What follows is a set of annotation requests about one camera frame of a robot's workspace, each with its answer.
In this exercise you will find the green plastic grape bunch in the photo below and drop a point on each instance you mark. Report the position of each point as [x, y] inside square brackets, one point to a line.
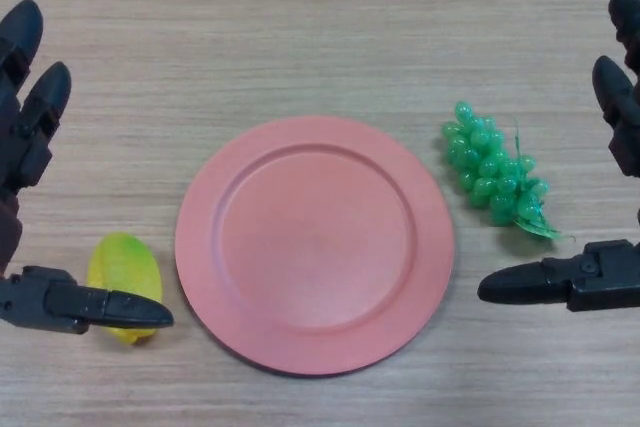
[480, 167]

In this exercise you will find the pink round plate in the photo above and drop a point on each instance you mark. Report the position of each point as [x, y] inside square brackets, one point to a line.
[320, 247]

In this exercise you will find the yellow green starfruit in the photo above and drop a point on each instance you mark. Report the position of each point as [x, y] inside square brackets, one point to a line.
[125, 262]

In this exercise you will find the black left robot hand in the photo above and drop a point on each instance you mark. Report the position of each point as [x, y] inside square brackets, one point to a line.
[35, 112]

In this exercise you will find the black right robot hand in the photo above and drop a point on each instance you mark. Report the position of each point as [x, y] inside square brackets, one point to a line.
[617, 97]

